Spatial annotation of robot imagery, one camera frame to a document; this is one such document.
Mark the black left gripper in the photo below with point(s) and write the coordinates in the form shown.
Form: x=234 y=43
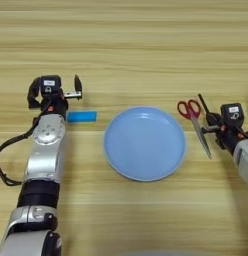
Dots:
x=56 y=103

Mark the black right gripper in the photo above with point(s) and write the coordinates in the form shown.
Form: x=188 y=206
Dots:
x=229 y=136

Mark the small blue rectangular block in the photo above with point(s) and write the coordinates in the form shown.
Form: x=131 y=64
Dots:
x=82 y=116

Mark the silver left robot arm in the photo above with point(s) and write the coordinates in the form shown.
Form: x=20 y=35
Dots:
x=44 y=160

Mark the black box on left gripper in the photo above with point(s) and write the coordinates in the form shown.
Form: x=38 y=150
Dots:
x=50 y=84

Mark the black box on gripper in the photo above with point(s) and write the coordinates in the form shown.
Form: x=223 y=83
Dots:
x=50 y=84
x=232 y=114

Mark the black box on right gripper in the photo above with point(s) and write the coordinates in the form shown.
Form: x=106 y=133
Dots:
x=232 y=114

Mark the light blue round plate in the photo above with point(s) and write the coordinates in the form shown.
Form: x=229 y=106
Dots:
x=144 y=143

